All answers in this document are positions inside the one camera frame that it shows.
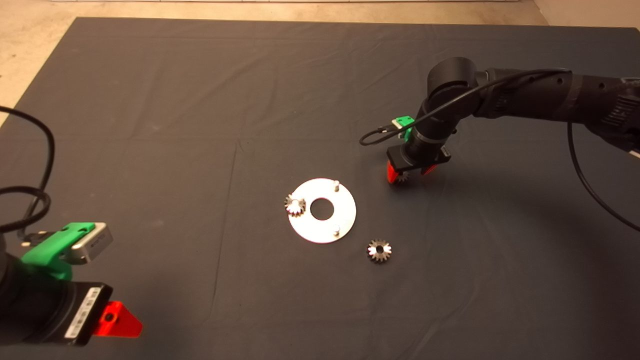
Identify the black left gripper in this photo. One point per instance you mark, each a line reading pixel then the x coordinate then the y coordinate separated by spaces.
pixel 55 315

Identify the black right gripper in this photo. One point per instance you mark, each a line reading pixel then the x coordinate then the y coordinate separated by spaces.
pixel 417 157

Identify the small steel planetary gear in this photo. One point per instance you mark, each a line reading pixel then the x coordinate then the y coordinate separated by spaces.
pixel 404 177
pixel 379 250
pixel 295 205

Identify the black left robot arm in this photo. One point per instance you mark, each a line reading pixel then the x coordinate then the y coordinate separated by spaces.
pixel 10 280

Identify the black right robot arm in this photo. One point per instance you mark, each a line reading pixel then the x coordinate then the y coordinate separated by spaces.
pixel 525 95

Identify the round metal carrier plate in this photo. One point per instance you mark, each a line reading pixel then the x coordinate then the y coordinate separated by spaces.
pixel 325 232

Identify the dark grey table cloth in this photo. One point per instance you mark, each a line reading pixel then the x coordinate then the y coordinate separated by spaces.
pixel 320 75

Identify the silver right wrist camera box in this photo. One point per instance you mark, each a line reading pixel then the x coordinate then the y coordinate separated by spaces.
pixel 398 128

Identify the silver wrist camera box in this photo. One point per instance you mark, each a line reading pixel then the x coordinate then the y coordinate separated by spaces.
pixel 95 245
pixel 398 128

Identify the green right camera mount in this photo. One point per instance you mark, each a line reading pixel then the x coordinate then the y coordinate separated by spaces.
pixel 405 122

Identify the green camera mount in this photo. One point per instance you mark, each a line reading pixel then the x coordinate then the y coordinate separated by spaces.
pixel 405 122
pixel 47 252

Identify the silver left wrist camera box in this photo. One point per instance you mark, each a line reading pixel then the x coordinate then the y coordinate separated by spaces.
pixel 95 245

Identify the green left camera mount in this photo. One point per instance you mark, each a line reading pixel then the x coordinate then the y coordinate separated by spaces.
pixel 47 252

